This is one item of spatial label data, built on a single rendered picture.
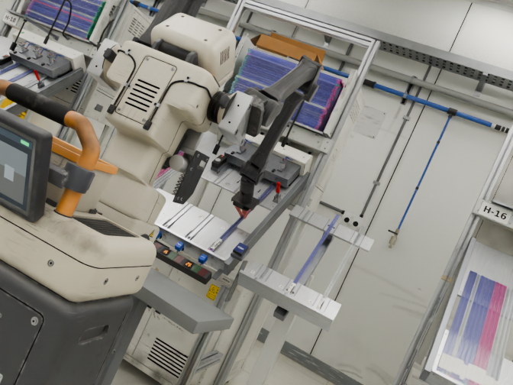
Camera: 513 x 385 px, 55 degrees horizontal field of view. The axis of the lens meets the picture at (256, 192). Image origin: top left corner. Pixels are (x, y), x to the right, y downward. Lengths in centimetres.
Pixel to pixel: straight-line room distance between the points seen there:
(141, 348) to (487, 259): 154
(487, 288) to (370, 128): 204
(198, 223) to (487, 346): 114
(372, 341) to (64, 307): 300
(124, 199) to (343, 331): 267
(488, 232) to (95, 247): 184
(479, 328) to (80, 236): 143
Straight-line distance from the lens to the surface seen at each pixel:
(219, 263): 187
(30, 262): 98
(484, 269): 216
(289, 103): 178
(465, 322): 193
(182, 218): 203
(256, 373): 193
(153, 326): 235
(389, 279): 370
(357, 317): 373
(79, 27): 310
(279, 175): 220
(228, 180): 223
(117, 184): 135
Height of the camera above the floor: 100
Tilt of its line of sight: level
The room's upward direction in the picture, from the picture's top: 25 degrees clockwise
